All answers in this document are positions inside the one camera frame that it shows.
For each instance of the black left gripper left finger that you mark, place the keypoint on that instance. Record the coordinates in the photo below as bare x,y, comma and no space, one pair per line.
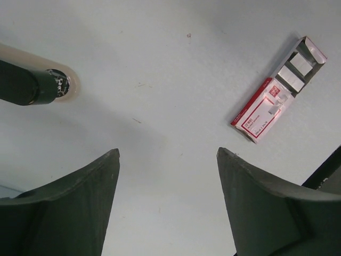
68,216

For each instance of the red white staple box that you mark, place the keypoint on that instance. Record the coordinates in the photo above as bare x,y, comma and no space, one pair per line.
279,90

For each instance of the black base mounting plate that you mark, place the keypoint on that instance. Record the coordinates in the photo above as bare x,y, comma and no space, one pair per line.
324,172

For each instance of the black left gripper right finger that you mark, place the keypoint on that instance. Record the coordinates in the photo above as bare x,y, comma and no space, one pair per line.
271,216

